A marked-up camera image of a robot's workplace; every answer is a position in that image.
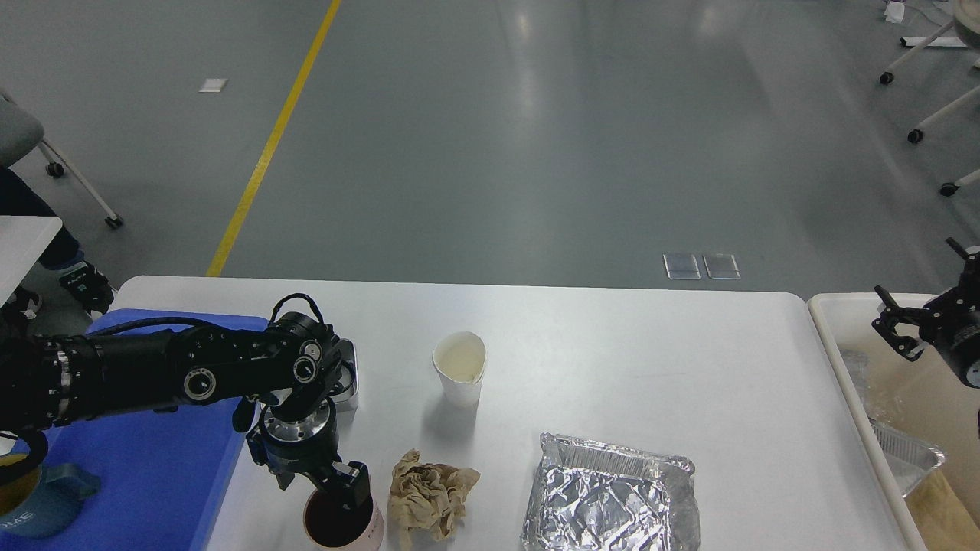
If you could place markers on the left clear floor plate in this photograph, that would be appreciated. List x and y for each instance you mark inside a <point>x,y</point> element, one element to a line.
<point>681,266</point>

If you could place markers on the aluminium foil tray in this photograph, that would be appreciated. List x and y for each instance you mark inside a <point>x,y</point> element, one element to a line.
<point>588,495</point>

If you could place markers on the white side table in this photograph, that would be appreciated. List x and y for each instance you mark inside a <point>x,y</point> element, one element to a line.
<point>23,239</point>

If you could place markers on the small steel rectangular tin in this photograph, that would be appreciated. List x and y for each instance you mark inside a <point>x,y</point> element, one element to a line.
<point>344,393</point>

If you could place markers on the clear floor plate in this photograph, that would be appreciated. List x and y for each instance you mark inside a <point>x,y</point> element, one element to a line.
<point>681,266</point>
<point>721,266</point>

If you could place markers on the crumpled brown paper napkin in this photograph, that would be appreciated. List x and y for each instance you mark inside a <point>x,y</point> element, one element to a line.
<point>429,497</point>

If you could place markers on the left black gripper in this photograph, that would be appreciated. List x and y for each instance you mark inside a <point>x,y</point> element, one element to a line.
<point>308,448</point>

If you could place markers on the pink mug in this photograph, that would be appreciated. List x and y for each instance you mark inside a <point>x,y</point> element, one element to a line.
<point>332,527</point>

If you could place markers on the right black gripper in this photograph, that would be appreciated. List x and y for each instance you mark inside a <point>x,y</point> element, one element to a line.
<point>952,321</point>

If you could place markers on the dark blue mug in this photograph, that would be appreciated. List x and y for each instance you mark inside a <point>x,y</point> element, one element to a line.
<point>46,500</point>

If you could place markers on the blue plastic tray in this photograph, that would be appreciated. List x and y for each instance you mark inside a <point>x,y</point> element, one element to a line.
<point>163,476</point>

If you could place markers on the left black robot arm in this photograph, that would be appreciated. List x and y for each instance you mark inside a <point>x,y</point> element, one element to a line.
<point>283,376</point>

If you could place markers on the foil tray in bin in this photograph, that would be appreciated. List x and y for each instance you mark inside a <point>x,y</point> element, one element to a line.
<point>909,459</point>

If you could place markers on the beige plastic waste bin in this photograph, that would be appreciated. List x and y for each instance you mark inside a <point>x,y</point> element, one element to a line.
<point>924,399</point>

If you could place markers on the white paper cup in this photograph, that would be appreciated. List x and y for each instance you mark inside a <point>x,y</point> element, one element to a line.
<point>459,360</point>

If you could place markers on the black white sneaker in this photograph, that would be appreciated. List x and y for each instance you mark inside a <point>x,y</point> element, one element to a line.
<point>89,287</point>

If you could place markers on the right clear floor plate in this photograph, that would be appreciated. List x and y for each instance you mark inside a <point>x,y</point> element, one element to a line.
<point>721,266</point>

